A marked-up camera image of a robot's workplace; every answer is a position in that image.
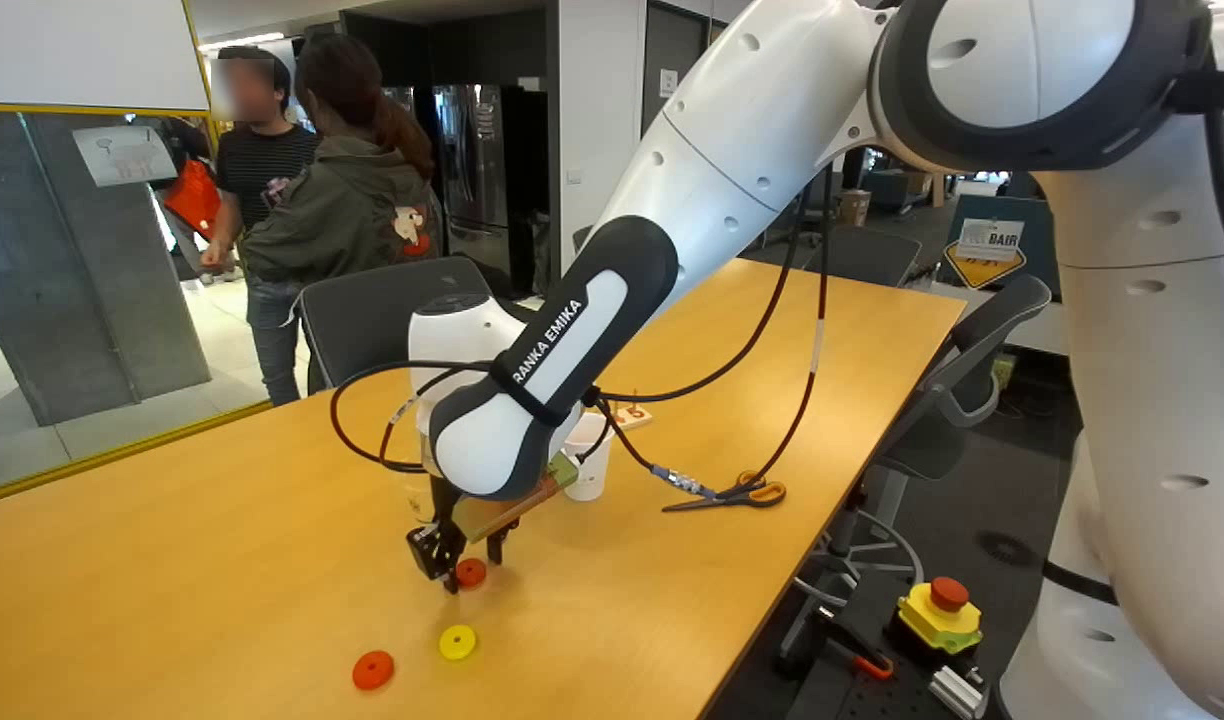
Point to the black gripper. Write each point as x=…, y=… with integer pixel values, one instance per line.
x=455, y=526

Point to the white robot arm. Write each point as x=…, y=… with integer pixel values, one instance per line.
x=1113, y=119

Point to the white paper cup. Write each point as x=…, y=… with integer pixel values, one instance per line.
x=590, y=454

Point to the white number peg board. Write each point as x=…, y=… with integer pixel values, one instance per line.
x=628, y=414

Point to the grey office chair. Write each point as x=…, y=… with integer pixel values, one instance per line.
x=407, y=315

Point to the person in green hoodie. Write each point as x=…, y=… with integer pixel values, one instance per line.
x=364, y=195

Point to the person in black shirt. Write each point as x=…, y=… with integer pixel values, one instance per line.
x=259, y=159

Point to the yellow red emergency stop button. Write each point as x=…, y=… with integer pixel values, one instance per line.
x=943, y=613

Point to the black armrest chair right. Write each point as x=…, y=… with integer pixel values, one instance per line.
x=962, y=387

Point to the wrist camera wooden mount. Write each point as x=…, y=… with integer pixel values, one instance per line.
x=519, y=504

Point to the orange handled scissors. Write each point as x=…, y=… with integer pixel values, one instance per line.
x=742, y=492

